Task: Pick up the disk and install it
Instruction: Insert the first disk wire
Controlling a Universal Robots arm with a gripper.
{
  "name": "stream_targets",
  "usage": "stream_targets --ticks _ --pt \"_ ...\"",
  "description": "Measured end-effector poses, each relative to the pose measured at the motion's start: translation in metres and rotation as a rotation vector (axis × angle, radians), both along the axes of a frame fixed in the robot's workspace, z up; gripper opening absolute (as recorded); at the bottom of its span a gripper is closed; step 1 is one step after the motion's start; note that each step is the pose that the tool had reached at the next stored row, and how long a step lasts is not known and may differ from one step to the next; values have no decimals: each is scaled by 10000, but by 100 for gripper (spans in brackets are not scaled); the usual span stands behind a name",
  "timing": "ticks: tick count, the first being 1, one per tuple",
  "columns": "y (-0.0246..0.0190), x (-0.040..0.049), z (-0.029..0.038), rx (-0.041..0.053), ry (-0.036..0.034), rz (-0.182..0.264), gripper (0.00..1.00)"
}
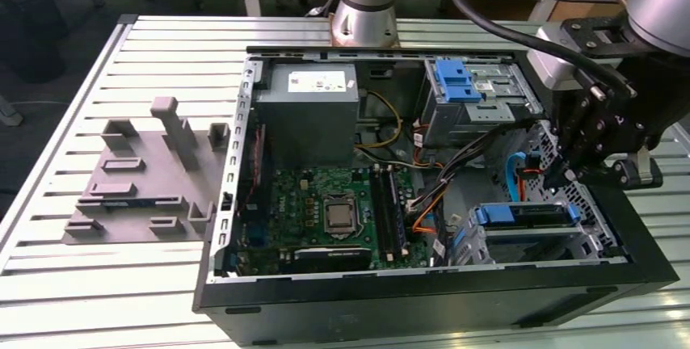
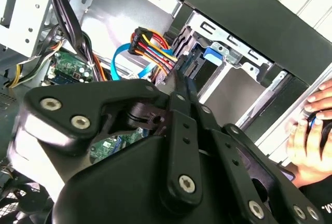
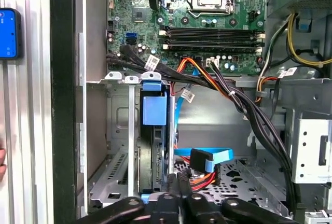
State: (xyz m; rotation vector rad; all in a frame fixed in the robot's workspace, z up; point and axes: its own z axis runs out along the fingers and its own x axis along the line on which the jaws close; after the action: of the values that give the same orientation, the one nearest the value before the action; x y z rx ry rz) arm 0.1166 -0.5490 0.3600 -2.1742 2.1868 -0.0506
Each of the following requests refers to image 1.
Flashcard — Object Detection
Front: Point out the black wire bundle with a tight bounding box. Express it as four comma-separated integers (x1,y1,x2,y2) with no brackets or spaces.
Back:
409,120,541,212

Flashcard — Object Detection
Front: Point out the green motherboard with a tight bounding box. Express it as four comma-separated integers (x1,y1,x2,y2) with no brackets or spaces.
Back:
239,165,433,275

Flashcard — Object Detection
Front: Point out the black graphics card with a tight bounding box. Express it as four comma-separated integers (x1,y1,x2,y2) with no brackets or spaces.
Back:
279,246,374,273

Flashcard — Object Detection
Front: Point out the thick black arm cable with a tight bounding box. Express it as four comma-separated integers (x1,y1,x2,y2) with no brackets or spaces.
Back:
450,0,637,95

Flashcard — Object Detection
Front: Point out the grey metal foot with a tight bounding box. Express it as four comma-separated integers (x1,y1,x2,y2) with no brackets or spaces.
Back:
0,94,24,127

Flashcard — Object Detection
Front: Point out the blue data wire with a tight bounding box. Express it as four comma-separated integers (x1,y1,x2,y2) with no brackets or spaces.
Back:
506,150,543,204

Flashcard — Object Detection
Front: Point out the black PC case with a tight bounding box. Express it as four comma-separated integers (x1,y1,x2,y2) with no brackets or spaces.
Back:
192,45,679,346

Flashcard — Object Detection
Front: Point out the hard disk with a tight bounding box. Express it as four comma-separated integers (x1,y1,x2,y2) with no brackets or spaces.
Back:
451,202,583,263

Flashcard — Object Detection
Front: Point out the yellow wire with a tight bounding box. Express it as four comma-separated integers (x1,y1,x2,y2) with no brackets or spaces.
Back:
355,90,405,150

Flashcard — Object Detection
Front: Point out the orange wire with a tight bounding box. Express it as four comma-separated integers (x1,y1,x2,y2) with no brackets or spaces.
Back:
413,199,446,239

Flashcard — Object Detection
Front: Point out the metal disk bay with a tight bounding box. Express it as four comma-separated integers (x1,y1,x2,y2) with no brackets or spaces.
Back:
466,201,615,265

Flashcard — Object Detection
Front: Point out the grey power supply unit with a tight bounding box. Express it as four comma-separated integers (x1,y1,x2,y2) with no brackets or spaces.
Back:
252,61,362,170

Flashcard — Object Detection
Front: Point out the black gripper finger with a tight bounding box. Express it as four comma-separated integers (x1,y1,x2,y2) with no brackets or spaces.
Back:
543,74,647,189
570,153,665,191

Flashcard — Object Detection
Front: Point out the blue plastic drive latch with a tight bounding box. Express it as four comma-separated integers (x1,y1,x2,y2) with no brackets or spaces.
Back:
435,59,486,103

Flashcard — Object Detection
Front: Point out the silver CPU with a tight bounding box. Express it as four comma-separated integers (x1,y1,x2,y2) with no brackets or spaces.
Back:
323,199,358,233

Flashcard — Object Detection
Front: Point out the RAM stick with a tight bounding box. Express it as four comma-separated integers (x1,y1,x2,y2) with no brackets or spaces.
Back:
389,169,409,255

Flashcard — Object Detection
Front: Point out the metal drive cage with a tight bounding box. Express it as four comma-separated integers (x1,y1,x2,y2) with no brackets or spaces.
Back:
419,57,543,148

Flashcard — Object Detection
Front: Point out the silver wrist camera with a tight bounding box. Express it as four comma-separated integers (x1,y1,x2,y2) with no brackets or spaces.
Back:
525,25,594,91

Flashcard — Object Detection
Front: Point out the grey parts rack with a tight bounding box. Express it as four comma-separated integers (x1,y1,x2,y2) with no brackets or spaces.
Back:
62,96,232,247

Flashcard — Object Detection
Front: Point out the black RAM slot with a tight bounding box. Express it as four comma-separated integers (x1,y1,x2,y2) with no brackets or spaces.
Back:
370,165,394,259

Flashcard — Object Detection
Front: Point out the red and black power wire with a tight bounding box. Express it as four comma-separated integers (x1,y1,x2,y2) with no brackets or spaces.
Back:
518,168,549,188

